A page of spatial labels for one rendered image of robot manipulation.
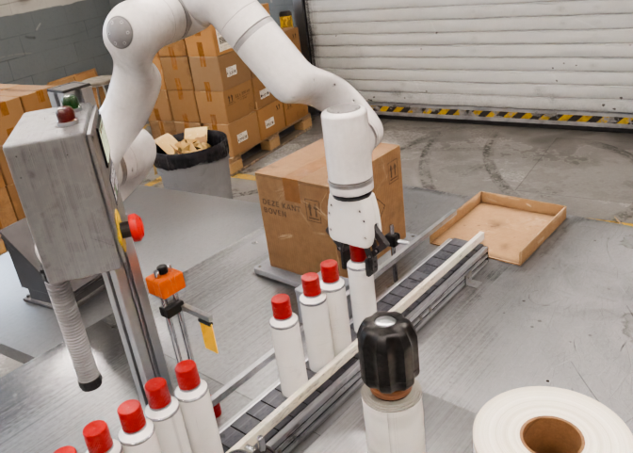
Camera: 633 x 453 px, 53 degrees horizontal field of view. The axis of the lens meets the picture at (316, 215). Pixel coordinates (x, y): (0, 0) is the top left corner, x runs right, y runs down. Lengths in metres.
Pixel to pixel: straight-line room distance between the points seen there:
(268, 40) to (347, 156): 0.24
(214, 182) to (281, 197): 2.09
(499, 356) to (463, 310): 0.18
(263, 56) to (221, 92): 3.58
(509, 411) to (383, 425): 0.18
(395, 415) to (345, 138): 0.49
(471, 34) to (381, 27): 0.79
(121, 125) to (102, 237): 0.60
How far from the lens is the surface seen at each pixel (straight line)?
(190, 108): 4.98
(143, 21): 1.25
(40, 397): 1.52
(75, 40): 7.57
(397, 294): 1.47
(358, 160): 1.15
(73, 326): 0.98
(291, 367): 1.17
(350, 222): 1.21
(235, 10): 1.17
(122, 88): 1.38
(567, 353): 1.39
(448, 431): 1.14
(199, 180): 3.61
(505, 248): 1.75
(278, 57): 1.15
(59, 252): 0.87
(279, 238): 1.64
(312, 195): 1.50
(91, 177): 0.83
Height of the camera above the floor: 1.67
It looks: 25 degrees down
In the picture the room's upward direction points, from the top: 8 degrees counter-clockwise
